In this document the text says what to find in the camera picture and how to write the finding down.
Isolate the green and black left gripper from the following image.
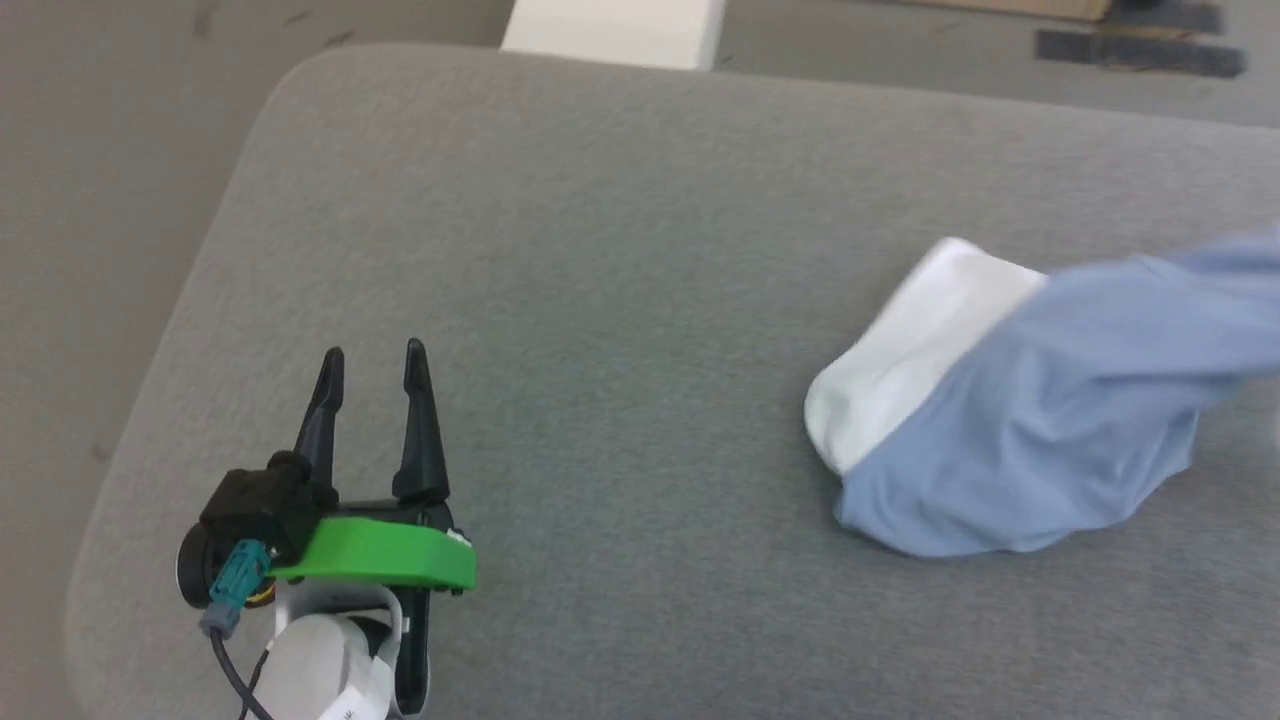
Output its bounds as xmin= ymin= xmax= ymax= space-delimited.
xmin=268 ymin=337 xmax=479 ymax=717

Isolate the light blue and white garment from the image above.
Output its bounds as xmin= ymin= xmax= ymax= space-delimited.
xmin=803 ymin=228 xmax=1280 ymax=559

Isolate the beige padded board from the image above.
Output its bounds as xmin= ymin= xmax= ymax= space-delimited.
xmin=65 ymin=42 xmax=1280 ymax=720

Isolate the white rectangular box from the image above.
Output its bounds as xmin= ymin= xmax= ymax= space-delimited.
xmin=499 ymin=0 xmax=729 ymax=74

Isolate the long black tape strip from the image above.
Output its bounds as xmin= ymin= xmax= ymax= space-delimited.
xmin=1034 ymin=29 xmax=1248 ymax=80

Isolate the short black tape strip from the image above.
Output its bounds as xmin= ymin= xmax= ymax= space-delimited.
xmin=1103 ymin=0 xmax=1227 ymax=37

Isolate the teal cable connector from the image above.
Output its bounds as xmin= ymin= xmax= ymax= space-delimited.
xmin=199 ymin=539 xmax=274 ymax=638

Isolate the thin black cable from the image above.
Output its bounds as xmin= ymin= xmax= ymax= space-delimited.
xmin=209 ymin=628 xmax=277 ymax=720

